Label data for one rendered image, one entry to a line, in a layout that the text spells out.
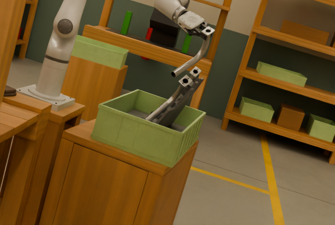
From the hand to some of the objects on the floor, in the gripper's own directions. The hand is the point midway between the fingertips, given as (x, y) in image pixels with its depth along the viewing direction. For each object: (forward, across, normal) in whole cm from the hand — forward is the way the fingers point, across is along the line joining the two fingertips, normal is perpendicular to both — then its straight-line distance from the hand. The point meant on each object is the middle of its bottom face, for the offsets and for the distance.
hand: (206, 34), depth 253 cm
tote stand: (+18, +82, -113) cm, 141 cm away
